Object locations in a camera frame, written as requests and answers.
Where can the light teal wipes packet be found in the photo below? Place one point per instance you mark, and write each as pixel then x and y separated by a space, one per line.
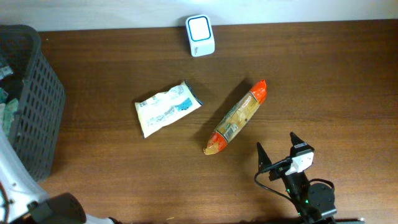
pixel 8 111

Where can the grey plastic mesh basket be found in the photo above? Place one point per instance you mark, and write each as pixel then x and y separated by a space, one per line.
pixel 32 82

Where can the teal tissue pack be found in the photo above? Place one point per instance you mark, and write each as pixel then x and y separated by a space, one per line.
pixel 3 96

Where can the orange pasta bag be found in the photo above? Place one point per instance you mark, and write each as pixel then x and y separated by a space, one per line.
pixel 234 121

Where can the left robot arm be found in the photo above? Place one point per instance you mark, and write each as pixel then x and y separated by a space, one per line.
pixel 24 201

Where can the cream snack bag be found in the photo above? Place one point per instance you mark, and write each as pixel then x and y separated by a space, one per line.
pixel 165 108

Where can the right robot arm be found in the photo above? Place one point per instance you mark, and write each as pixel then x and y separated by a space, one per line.
pixel 314 200

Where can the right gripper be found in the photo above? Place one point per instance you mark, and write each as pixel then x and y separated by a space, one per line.
pixel 283 171

